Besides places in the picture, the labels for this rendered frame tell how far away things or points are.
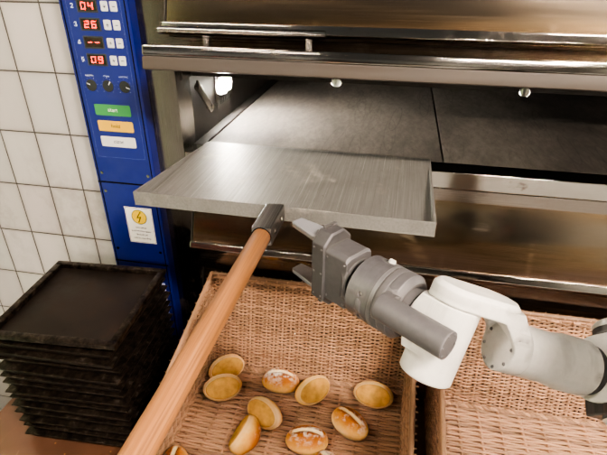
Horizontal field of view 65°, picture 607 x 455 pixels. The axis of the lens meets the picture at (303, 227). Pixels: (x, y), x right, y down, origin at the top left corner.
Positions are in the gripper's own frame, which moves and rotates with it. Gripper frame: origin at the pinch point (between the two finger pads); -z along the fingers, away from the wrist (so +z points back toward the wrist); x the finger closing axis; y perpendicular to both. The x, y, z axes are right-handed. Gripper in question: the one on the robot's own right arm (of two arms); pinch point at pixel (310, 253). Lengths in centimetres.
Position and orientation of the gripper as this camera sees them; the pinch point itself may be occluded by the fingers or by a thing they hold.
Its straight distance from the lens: 71.7
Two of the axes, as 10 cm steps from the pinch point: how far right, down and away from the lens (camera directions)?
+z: 6.8, 3.6, -6.4
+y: 7.3, -3.3, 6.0
